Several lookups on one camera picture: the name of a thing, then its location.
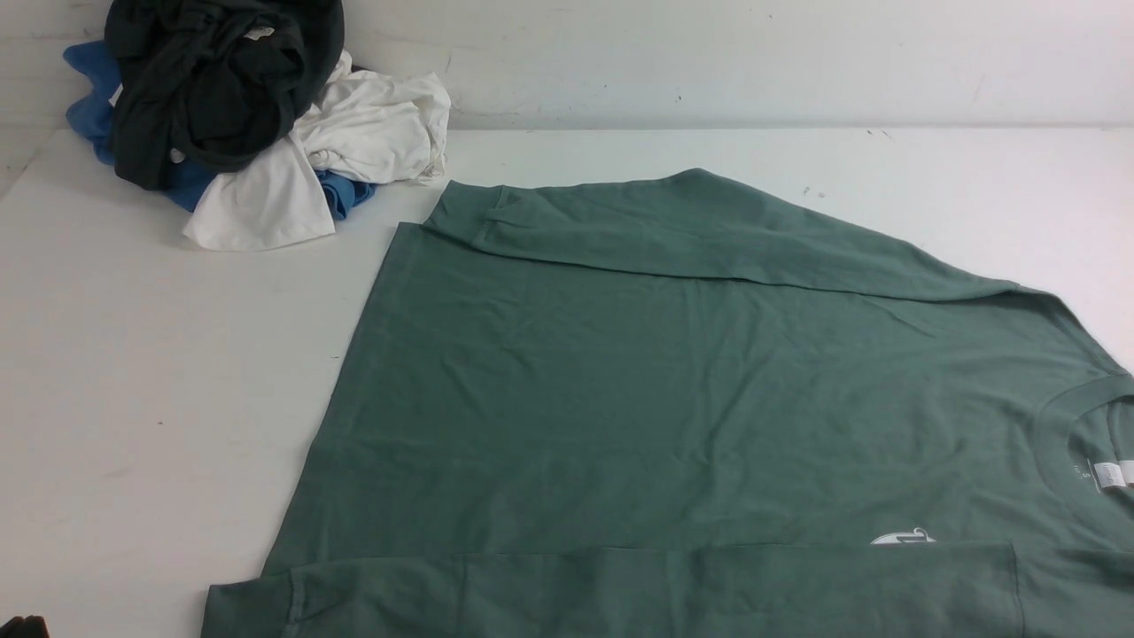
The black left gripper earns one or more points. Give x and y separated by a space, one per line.
25 626

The green long-sleeve top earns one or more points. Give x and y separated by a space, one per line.
684 408

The blue crumpled garment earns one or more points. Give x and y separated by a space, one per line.
91 118

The black crumpled garment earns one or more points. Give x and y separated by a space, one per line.
217 81

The white crumpled garment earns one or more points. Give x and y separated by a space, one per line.
365 129

